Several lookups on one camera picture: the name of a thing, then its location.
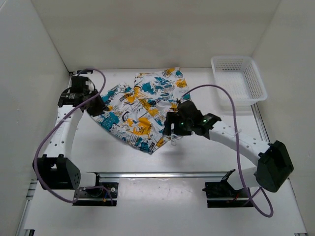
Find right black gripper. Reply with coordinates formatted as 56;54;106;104
162;112;193;135

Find colourful printed shorts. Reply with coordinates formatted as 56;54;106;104
93;67;190;154

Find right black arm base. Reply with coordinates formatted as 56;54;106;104
202;182;253;208

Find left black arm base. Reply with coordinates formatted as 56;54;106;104
72;175;119;207

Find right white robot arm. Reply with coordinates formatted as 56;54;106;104
163;101;294;197

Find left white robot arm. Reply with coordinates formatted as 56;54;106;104
33;76;108;197

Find black corner label plate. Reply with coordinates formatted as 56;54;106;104
76;70;94;75

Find white plastic mesh basket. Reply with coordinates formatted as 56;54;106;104
211;56;268;113

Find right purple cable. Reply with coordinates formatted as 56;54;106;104
177;84;274;218

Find purple cable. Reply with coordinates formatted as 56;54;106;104
33;68;107;204
177;84;274;218

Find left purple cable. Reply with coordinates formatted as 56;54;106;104
33;68;107;204

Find front aluminium rail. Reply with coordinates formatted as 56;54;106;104
98;172;227;178

